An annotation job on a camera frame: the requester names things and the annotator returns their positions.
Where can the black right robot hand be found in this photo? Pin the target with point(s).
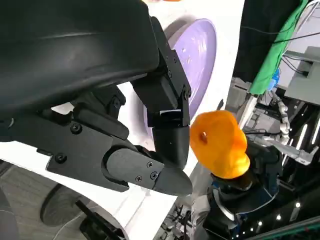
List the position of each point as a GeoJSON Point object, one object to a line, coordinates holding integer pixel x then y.
{"type": "Point", "coordinates": [265, 165]}

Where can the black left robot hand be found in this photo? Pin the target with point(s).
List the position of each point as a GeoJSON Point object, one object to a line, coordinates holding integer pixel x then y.
{"type": "Point", "coordinates": [75, 62]}

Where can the grey machine housing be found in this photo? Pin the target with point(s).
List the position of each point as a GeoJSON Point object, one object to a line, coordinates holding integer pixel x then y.
{"type": "Point", "coordinates": [302, 82]}

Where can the green cloth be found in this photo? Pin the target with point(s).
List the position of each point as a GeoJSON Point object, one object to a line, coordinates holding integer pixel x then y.
{"type": "Point", "coordinates": [270, 65]}

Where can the black backdrop cloth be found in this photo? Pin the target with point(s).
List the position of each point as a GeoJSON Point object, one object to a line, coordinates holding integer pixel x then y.
{"type": "Point", "coordinates": [255, 50]}

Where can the lilac plate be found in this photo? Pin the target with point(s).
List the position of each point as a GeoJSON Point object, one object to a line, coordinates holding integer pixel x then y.
{"type": "Point", "coordinates": [200, 62]}

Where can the dark round stand base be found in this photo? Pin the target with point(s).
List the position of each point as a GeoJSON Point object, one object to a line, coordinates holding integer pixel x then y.
{"type": "Point", "coordinates": [58, 205]}

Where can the white frame post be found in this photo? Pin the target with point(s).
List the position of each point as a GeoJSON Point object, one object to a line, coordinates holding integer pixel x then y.
{"type": "Point", "coordinates": [248, 110]}

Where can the black table leg frame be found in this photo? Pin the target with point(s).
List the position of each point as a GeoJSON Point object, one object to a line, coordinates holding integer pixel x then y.
{"type": "Point", "coordinates": [97, 222]}

